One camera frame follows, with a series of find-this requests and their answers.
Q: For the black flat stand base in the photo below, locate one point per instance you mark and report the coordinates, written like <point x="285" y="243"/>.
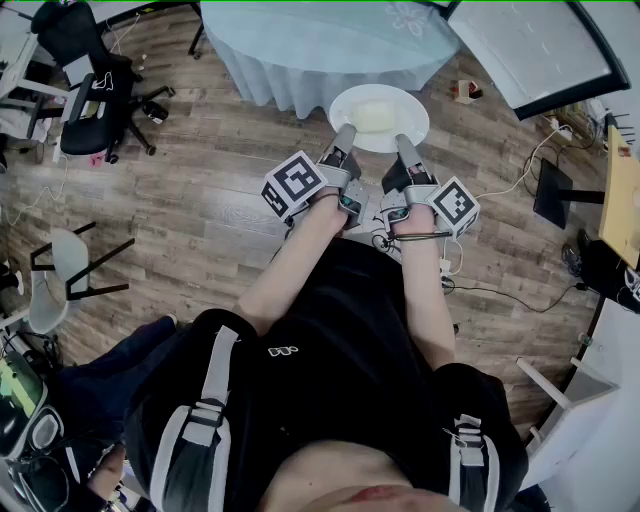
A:
<point x="550" y="192"/>

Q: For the person's chin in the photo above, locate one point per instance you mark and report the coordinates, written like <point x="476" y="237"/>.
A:
<point x="350" y="475"/>

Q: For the round table with blue cloth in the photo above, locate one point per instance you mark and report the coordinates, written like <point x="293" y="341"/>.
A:
<point x="310" y="40"/>

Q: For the thin dark wrist band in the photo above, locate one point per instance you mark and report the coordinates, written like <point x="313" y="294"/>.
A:
<point x="322" y="197"/>

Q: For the black framed white panel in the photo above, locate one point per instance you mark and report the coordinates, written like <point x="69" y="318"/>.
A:
<point x="530" y="45"/>

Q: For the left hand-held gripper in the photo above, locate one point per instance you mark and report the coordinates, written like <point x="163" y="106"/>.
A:
<point x="292" y="182"/>

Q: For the person's left forearm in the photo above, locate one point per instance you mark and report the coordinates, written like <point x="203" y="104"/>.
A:
<point x="290" y="270"/>

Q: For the white desk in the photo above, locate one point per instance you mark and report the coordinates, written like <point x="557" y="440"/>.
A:
<point x="15" y="45"/>

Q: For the grey black headset device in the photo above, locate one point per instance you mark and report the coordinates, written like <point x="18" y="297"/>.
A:
<point x="25" y="415"/>

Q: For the white chair with black legs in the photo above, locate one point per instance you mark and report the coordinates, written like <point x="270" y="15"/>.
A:
<point x="67" y="255"/>

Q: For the small wooden box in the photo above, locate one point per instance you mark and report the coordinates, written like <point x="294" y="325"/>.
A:
<point x="466" y="92"/>

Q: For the pale square food block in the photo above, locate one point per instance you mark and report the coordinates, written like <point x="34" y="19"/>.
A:
<point x="372" y="116"/>

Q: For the yellow wooden board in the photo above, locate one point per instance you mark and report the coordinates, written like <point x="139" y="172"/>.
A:
<point x="620" y="200"/>

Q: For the black office chair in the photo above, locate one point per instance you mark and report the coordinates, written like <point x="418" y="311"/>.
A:
<point x="95" y="117"/>

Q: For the black shoes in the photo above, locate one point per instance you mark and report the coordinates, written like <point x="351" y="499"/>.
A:
<point x="572" y="257"/>

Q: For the person's right forearm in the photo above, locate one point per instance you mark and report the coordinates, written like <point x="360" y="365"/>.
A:
<point x="425" y="300"/>

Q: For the black bag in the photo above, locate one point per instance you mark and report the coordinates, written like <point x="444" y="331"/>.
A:
<point x="607" y="272"/>

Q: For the person's black shirt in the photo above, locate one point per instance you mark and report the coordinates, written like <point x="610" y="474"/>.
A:
<point x="340" y="360"/>

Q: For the white power strip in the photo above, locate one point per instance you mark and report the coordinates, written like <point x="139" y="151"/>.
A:
<point x="561" y="127"/>

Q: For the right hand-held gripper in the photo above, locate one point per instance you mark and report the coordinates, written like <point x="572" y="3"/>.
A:
<point x="454" y="207"/>

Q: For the small pink item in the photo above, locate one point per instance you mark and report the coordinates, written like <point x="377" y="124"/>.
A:
<point x="96" y="160"/>

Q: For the white plate of food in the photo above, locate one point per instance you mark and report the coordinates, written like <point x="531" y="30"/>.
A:
<point x="405" y="112"/>

